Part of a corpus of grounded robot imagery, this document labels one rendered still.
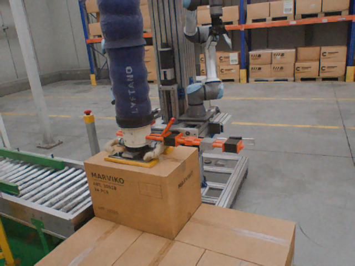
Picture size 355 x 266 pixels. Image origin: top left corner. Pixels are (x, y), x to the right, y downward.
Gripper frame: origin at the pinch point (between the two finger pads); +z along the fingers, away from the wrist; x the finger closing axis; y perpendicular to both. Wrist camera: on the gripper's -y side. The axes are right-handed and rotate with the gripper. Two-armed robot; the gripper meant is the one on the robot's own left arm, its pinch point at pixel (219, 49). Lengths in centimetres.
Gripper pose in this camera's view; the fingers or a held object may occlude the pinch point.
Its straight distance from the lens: 187.1
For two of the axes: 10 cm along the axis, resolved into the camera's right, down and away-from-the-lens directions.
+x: 9.1, 0.5, -4.1
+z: 0.9, 9.4, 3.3
